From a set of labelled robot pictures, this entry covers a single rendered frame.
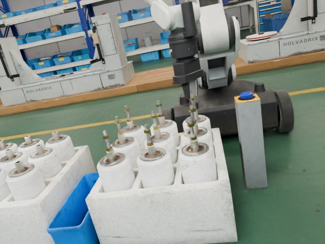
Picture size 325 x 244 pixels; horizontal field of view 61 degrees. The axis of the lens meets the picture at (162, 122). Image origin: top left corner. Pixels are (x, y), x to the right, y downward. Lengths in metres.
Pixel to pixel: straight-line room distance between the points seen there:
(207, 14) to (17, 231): 1.03
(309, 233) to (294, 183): 0.23
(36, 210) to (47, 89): 2.43
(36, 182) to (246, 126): 0.67
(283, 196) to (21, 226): 0.81
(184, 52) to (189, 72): 0.07
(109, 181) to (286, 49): 2.40
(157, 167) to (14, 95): 2.86
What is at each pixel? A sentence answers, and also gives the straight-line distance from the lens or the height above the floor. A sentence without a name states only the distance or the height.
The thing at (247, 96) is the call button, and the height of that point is 0.32.
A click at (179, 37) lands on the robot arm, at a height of 0.54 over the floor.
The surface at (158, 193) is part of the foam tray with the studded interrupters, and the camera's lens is 0.73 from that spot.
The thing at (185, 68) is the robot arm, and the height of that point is 0.44.
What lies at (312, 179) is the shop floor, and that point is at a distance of 1.07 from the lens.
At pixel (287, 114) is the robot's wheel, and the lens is 1.30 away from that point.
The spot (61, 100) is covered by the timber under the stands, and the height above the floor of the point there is 0.06.
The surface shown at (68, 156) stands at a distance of 1.11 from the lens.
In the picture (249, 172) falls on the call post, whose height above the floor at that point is 0.07.
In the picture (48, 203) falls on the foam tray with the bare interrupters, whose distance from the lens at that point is 0.92.
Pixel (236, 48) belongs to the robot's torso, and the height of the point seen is 0.43.
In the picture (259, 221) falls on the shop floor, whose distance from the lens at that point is 0.89.
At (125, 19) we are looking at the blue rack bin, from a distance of 5.56.
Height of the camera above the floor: 0.57
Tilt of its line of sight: 19 degrees down
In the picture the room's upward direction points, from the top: 12 degrees counter-clockwise
